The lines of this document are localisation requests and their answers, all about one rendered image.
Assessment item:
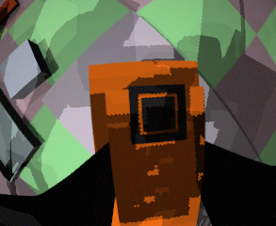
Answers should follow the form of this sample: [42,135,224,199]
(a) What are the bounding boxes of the grey cube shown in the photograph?
[0,39,52,99]

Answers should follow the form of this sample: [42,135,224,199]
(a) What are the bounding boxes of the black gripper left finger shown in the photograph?
[0,143,115,226]

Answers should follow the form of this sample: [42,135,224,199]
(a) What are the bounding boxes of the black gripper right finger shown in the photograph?
[201,141,276,226]

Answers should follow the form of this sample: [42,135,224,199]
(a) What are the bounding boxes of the grey rectangular tray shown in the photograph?
[0,88,42,183]

